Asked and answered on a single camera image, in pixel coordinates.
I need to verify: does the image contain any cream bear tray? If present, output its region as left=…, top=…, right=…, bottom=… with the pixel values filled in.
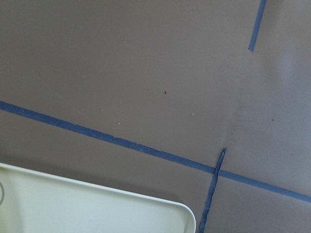
left=0, top=164, right=196, bottom=233

